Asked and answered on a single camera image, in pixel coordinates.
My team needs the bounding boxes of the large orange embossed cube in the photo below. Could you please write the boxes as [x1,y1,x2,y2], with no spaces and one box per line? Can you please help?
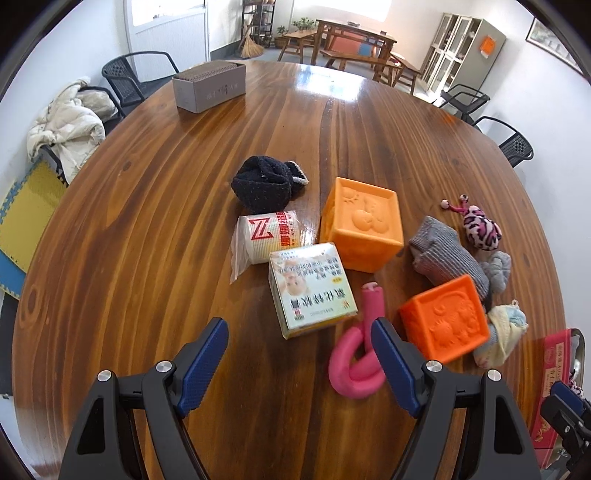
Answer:
[320,176,402,273]

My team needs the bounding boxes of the pink leopard snail plush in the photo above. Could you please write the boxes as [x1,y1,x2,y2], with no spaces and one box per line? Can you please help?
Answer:
[441,195,503,251]

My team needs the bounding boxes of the white gauze roll packet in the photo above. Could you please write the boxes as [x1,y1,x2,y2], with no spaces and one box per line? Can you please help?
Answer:
[229,210,303,284]

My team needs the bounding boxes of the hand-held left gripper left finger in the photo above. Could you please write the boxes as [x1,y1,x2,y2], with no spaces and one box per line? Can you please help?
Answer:
[59,318,230,480]

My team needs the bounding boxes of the wooden dining table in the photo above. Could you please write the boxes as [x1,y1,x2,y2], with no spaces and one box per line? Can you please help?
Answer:
[310,19,398,70]

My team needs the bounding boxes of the dark wooden plant shelf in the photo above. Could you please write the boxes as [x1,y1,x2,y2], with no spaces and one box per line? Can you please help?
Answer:
[241,0,277,49]

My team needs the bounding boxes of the grey rectangular box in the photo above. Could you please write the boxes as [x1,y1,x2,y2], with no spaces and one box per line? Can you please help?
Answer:
[172,60,247,113]

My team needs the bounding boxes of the yellow foam mat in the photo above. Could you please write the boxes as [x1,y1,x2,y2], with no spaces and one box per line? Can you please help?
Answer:
[0,159,68,275]

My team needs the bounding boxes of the wooden bench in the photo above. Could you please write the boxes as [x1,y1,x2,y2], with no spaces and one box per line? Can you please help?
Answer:
[277,30,319,63]
[320,49,402,86]
[388,52,422,95]

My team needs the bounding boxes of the black metal chair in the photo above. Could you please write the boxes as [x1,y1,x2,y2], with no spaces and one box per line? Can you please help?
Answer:
[472,116,535,168]
[102,51,181,104]
[438,84,491,123]
[34,85,127,188]

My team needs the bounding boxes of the grey ribbed sock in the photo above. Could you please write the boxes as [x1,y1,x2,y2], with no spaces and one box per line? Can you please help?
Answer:
[409,216,490,301]

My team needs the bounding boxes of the small orange embossed cube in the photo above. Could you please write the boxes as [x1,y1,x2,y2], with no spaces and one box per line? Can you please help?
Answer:
[398,274,491,363]

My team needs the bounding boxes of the framed wall picture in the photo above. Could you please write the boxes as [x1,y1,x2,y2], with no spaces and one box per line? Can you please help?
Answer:
[525,17,585,77]

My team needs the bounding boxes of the pastel yellow sock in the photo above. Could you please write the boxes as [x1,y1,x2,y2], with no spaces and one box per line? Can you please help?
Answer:
[473,300,528,368]

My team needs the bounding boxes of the grey glass-door cabinet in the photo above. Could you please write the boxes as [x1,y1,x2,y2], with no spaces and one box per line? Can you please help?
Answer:
[419,13,507,100]

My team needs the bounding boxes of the straw broom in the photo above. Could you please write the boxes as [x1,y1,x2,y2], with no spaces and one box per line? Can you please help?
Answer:
[238,25,262,58]

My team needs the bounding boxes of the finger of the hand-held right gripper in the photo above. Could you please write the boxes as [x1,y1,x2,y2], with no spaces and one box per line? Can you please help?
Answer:
[551,381,579,408]

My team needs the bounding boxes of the white puffer jacket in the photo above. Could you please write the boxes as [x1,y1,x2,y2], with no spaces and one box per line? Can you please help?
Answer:
[26,80,116,185]

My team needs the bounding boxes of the green white medicine box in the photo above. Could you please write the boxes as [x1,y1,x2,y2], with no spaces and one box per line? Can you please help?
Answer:
[269,242,358,340]

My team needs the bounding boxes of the red container box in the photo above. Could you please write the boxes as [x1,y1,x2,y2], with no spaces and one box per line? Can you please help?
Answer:
[529,328,591,450]

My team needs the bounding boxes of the blue foam mat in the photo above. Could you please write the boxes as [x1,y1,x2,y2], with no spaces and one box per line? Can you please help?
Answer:
[0,251,26,301]

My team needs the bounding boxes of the orange and blue foam mats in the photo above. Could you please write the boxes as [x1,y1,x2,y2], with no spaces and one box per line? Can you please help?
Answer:
[330,36,375,58]

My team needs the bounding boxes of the white door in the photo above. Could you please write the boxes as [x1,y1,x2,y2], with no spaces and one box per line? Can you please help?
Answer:
[122,0,211,61]

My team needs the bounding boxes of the black rolled sock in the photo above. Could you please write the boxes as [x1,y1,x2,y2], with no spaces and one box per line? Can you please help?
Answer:
[231,155,308,214]

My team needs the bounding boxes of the pink foam twist toy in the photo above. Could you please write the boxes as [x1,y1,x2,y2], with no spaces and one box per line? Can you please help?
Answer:
[329,282,386,400]

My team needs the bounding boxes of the small grey-blue sock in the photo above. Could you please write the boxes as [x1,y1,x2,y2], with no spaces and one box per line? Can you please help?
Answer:
[478,250,512,296]

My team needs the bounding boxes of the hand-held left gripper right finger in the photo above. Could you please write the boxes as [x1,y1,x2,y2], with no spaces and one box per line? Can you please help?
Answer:
[370,316,542,480]

